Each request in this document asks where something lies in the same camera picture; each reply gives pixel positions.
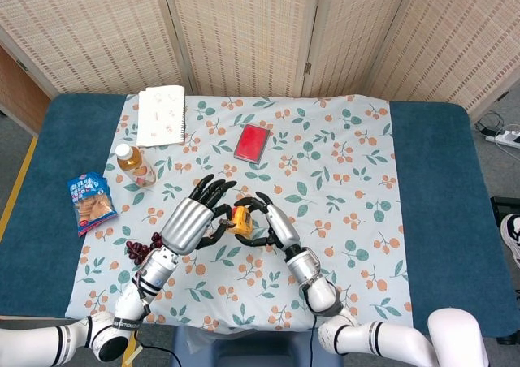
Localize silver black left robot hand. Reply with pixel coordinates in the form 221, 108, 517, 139
160, 174, 239, 257

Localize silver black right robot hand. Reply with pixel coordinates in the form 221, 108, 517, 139
233, 192, 302, 251

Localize yellow tape measure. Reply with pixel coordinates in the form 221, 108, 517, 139
219, 205, 255, 237

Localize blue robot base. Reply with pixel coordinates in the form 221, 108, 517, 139
170, 324, 345, 367

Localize dark red grape bunch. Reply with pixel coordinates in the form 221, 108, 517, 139
125, 231, 164, 266

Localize floral leaf print tablecloth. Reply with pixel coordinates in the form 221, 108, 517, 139
64, 93, 414, 335

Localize peach juice bottle white cap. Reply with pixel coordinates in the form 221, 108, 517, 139
115, 142, 158, 188

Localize red ink pad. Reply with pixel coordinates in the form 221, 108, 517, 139
233, 123, 271, 166

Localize blue snack bag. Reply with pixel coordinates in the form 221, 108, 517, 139
67, 171, 119, 237

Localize spiral notebook with red stamps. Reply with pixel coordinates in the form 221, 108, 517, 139
136, 84, 188, 148

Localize blue padded table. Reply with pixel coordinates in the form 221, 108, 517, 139
0, 93, 519, 339

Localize woven bamboo folding screen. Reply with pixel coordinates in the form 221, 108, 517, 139
0, 0, 520, 116

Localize wooden cabinet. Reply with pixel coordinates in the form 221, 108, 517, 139
0, 44, 52, 137

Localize black floor object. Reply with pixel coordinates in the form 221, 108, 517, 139
490, 196, 520, 222

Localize white black sneaker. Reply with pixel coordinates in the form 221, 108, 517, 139
500, 213, 520, 269

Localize white power strip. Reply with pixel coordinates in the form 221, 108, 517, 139
485, 129, 520, 149

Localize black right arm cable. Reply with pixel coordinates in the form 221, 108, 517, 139
307, 313, 320, 367

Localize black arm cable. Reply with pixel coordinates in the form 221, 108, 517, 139
133, 329, 180, 367
307, 313, 320, 367

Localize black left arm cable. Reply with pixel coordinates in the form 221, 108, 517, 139
133, 329, 180, 367

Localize floor cables by power strip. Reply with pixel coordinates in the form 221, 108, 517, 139
474, 110, 505, 137

